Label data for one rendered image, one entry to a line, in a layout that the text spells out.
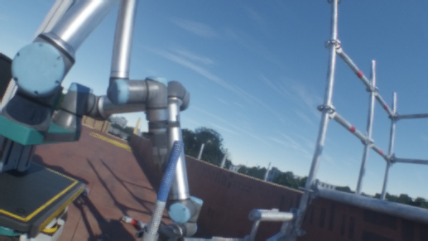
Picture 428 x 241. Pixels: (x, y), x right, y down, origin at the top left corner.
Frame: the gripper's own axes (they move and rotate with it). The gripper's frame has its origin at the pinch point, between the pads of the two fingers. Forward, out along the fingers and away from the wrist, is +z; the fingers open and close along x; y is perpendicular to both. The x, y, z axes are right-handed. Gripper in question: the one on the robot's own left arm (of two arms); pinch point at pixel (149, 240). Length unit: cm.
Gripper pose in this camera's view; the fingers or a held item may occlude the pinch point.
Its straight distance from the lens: 85.8
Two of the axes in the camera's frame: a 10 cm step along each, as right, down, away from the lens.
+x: 9.0, 2.0, -4.0
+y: 3.0, -9.3, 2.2
